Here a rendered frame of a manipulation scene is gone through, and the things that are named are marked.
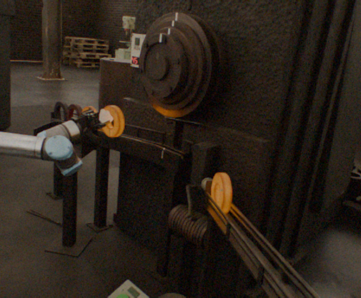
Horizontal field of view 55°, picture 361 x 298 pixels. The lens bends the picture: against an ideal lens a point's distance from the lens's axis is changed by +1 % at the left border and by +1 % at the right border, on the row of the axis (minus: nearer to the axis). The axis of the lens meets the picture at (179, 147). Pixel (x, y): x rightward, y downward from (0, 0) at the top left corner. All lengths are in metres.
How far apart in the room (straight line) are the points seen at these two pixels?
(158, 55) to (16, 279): 1.32
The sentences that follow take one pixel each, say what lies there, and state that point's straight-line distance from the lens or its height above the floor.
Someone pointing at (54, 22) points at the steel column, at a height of 1.25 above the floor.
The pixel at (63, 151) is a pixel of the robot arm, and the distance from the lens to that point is 1.35.
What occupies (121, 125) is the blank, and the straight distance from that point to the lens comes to 1.66.
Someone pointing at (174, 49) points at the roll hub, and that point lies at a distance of 1.51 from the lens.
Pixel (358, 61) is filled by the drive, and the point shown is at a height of 1.22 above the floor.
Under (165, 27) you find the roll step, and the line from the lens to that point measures 1.65.
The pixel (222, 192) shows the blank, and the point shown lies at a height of 0.74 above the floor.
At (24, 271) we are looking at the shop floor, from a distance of 2.09.
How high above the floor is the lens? 1.25
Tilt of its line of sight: 18 degrees down
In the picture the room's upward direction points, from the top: 6 degrees clockwise
